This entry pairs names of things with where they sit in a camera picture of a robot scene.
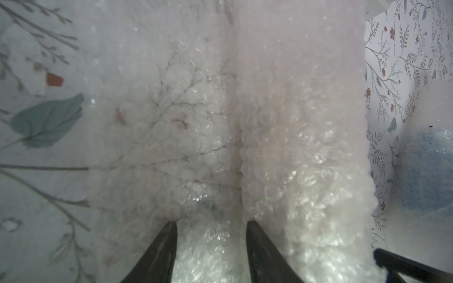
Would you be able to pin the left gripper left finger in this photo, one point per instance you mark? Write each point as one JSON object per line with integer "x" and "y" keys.
{"x": 156, "y": 264}

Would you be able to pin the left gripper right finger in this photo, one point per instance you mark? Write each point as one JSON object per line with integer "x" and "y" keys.
{"x": 266, "y": 263}

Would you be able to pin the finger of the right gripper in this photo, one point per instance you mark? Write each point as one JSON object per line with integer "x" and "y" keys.
{"x": 397, "y": 265}

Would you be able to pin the blue ribbed vase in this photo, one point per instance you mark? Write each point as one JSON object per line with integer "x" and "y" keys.
{"x": 426, "y": 176}

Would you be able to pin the bubble wrap sheet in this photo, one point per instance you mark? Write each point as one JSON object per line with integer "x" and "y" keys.
{"x": 420, "y": 218}
{"x": 235, "y": 120}

